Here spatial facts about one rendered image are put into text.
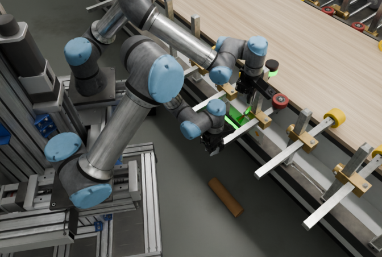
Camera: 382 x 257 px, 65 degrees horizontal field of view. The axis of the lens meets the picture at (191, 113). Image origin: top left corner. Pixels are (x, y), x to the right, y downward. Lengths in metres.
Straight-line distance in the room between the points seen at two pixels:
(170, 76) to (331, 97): 1.07
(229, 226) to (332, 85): 1.12
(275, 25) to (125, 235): 1.60
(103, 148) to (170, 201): 1.40
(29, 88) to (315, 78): 1.36
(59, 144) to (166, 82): 0.44
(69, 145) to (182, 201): 1.34
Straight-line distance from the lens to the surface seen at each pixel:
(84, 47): 1.37
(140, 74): 0.80
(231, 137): 1.45
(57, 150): 1.03
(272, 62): 1.38
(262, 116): 1.54
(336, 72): 1.83
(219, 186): 2.19
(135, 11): 1.06
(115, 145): 0.88
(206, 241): 2.14
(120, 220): 2.02
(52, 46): 3.72
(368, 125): 1.63
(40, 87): 1.17
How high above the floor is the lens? 2.06
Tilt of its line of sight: 51 degrees down
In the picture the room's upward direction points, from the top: 3 degrees counter-clockwise
